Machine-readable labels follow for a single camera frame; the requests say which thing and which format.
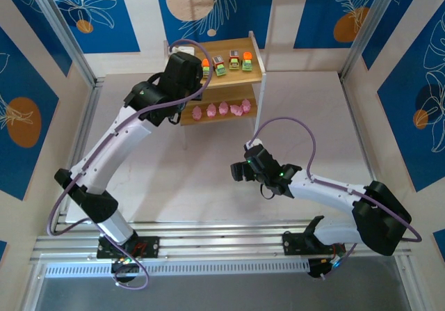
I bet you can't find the wooden two-tier shelf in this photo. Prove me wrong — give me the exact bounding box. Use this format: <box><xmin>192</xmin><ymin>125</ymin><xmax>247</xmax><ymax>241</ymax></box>
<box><xmin>163</xmin><ymin>31</ymin><xmax>268</xmax><ymax>151</ymax></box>

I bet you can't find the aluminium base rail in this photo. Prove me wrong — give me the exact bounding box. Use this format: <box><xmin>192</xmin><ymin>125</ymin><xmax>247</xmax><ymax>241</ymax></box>
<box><xmin>29</xmin><ymin>220</ymin><xmax>414</xmax><ymax>260</ymax></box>

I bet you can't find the aluminium frame post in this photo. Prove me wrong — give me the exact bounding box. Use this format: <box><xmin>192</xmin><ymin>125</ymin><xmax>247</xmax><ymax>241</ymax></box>
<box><xmin>339</xmin><ymin>0</ymin><xmax>407</xmax><ymax>82</ymax></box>
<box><xmin>26</xmin><ymin>0</ymin><xmax>105</xmax><ymax>89</ymax></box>

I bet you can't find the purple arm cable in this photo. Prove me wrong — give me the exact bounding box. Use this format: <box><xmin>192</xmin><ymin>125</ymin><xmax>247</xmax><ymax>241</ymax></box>
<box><xmin>47</xmin><ymin>38</ymin><xmax>212</xmax><ymax>291</ymax></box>
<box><xmin>245</xmin><ymin>116</ymin><xmax>423</xmax><ymax>273</ymax></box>

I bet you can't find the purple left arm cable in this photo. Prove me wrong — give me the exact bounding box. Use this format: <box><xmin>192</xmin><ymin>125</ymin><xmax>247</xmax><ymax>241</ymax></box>
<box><xmin>47</xmin><ymin>38</ymin><xmax>212</xmax><ymax>291</ymax></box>

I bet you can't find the white slotted cable duct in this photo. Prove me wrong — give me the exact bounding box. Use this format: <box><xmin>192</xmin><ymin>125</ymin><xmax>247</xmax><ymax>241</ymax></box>
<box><xmin>44</xmin><ymin>259</ymin><xmax>310</xmax><ymax>278</ymax></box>

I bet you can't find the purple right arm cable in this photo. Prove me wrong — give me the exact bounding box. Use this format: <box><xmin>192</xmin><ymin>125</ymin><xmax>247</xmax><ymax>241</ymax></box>
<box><xmin>245</xmin><ymin>116</ymin><xmax>423</xmax><ymax>273</ymax></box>

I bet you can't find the black controller board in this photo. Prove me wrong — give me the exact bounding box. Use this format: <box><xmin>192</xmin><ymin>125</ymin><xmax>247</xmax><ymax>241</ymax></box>
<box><xmin>307</xmin><ymin>255</ymin><xmax>345</xmax><ymax>280</ymax></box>
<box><xmin>110</xmin><ymin>257</ymin><xmax>142</xmax><ymax>285</ymax></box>

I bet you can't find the aluminium side rail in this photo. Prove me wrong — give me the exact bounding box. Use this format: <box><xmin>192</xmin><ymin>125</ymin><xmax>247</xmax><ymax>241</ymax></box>
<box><xmin>339</xmin><ymin>72</ymin><xmax>392</xmax><ymax>227</ymax></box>
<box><xmin>51</xmin><ymin>77</ymin><xmax>107</xmax><ymax>235</ymax></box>

